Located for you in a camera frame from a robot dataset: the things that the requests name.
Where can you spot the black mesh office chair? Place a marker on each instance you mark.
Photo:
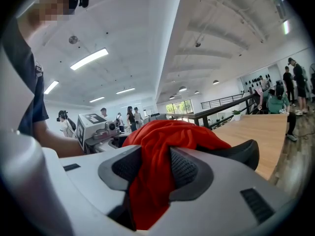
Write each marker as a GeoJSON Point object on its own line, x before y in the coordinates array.
{"type": "Point", "coordinates": [241, 154]}

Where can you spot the round ceiling disc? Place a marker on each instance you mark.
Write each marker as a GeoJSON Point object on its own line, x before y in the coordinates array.
{"type": "Point", "coordinates": [73, 40]}

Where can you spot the window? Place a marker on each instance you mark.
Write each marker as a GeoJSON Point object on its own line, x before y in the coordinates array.
{"type": "Point", "coordinates": [179, 106]}

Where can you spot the person's head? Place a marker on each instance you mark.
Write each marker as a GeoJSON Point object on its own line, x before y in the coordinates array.
{"type": "Point", "coordinates": [49, 6]}

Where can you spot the wooden table with white legs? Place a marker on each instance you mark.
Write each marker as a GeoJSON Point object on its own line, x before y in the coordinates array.
{"type": "Point", "coordinates": [258, 136]}

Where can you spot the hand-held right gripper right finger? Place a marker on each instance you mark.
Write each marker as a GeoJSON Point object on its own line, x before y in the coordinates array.
{"type": "Point", "coordinates": [187, 171]}

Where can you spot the grey jacket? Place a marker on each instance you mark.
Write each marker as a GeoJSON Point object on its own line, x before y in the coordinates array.
{"type": "Point", "coordinates": [155, 118]}

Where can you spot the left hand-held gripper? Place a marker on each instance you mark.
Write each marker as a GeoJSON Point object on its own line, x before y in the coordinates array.
{"type": "Point", "coordinates": [85, 126]}

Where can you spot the person's dark shirt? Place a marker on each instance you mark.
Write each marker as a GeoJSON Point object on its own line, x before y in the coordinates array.
{"type": "Point", "coordinates": [22, 70]}

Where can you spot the green plant in white pot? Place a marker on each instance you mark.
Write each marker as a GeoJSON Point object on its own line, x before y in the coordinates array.
{"type": "Point", "coordinates": [236, 117]}

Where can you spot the row of black wall items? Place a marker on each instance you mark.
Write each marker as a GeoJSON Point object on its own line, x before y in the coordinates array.
{"type": "Point", "coordinates": [257, 79]}

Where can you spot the person's left forearm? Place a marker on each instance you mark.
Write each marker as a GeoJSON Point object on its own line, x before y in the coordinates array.
{"type": "Point", "coordinates": [56, 141]}

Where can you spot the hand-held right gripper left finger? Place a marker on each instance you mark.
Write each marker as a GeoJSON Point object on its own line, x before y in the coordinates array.
{"type": "Point", "coordinates": [123, 167]}

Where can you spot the red clothes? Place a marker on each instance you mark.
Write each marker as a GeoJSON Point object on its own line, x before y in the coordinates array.
{"type": "Point", "coordinates": [160, 136]}

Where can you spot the long ceiling light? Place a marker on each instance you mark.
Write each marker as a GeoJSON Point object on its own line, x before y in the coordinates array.
{"type": "Point", "coordinates": [51, 87]}
{"type": "Point", "coordinates": [125, 91]}
{"type": "Point", "coordinates": [286, 27]}
{"type": "Point", "coordinates": [89, 59]}
{"type": "Point", "coordinates": [97, 99]}

